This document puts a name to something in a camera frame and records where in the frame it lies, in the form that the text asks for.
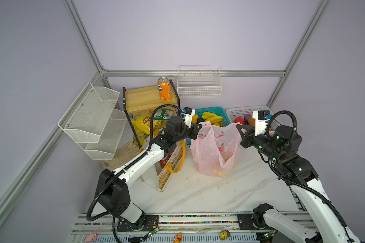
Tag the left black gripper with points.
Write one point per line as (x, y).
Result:
(194, 129)

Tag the orange soda can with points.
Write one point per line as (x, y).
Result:
(164, 87)

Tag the white mesh two-tier rack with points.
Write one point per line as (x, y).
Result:
(94, 123)

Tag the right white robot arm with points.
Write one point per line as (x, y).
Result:
(300, 176)

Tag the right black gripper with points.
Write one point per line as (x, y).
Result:
(247, 131)

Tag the aluminium rail base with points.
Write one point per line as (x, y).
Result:
(201, 207)

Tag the white wire wall basket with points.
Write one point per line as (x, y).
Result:
(202, 81)

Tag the pink plastic grocery bag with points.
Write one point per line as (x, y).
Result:
(217, 164)

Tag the yellow banana bunch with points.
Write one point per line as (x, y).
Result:
(213, 118)

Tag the brown potato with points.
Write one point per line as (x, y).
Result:
(251, 121)

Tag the teal plastic fruit basket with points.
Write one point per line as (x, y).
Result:
(219, 111)

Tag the white plastic vegetable basket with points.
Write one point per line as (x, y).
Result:
(234, 113)

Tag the red cola can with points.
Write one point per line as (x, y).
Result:
(164, 161)

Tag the yellow chips bag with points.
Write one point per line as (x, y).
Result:
(142, 122)

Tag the red tomato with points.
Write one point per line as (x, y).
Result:
(239, 120)

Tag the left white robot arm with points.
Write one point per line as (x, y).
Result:
(112, 193)

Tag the green snack bag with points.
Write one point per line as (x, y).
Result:
(163, 114)

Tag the wooden three-tier shelf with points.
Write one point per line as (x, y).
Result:
(135, 101)

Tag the white canvas tote bag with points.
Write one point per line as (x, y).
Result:
(157, 177)

